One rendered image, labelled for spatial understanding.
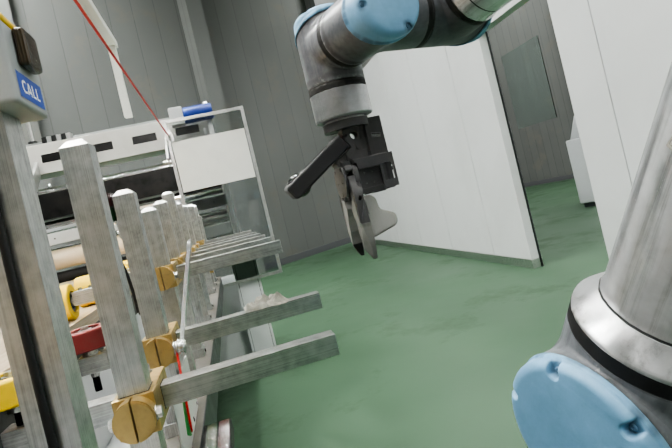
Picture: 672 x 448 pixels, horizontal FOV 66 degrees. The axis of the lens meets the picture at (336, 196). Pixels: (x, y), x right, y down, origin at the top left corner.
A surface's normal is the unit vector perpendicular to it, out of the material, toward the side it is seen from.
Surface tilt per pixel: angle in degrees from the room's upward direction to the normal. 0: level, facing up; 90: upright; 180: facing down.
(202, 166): 90
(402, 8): 90
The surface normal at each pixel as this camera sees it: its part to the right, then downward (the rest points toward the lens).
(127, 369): 0.20, -0.05
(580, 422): -0.85, 0.29
